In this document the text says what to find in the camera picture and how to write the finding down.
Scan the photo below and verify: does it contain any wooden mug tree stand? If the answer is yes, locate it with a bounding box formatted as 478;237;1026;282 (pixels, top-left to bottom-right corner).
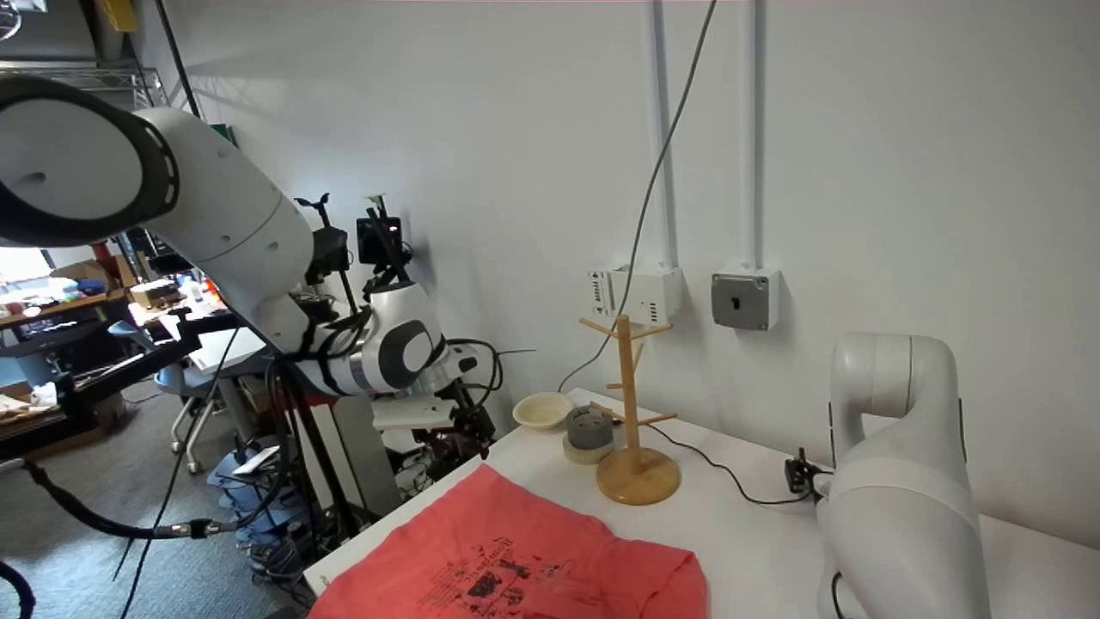
579;312;683;509

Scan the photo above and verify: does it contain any gray hanging wall cable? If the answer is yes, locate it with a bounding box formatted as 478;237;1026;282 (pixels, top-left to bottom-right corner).
555;0;722;397

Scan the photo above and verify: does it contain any gray office chair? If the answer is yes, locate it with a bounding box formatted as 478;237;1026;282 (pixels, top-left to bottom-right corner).
170;322;280;479

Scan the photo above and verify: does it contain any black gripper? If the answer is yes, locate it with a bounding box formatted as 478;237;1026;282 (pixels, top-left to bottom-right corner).
442;376;499;458

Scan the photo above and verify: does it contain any white wall conduit pipe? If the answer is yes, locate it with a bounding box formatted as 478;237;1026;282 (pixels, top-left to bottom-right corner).
746;0;772;276
647;0;680;271

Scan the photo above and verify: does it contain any black slanted pole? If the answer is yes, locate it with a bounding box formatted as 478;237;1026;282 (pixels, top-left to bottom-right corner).
153;0;204;116

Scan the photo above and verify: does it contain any cluttered wooden workbench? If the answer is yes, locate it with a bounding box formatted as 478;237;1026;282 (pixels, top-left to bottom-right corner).
0;245;263;461

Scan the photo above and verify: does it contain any white cabinet panel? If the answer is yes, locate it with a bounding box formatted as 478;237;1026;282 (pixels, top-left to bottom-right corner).
289;393;406;521

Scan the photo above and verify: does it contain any black robot stand frame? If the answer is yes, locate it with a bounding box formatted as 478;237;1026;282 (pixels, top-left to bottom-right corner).
263;376;388;553

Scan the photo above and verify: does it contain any blue plastic crate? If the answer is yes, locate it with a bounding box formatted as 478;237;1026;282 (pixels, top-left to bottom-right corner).
208;443;303;544

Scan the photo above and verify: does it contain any gray junction box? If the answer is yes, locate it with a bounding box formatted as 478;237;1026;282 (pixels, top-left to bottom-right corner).
707;265;785;335

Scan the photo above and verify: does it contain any thick black floor hose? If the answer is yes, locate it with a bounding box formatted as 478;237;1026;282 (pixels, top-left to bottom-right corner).
20;458;236;544

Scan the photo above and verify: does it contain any small black clip device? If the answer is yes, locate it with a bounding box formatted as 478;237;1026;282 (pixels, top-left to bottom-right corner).
785;443;833;506

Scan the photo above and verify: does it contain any yellow shelf object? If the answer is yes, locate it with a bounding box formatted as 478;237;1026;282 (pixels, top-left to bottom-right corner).
93;0;144;38

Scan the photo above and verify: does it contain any thin black table cable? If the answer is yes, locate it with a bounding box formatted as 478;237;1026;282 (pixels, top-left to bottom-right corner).
640;419;800;509

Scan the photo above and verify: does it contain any plain white wall box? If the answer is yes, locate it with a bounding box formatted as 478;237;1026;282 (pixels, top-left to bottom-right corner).
625;265;688;328

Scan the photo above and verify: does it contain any white outlet box black print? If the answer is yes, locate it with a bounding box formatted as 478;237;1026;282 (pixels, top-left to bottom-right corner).
585;265;636;329

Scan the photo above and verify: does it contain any black stereo camera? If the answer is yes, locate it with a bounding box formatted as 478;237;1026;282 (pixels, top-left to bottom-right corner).
353;194;413;271

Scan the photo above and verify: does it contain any black tripod head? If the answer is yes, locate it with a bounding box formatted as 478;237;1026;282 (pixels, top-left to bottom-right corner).
293;188;353;289

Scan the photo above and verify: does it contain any coral red cloth shirt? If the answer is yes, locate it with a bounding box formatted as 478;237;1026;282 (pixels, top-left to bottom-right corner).
306;461;715;619

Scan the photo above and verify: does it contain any cream plastic bowl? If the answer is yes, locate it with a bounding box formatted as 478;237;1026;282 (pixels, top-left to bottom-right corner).
509;389;579;435

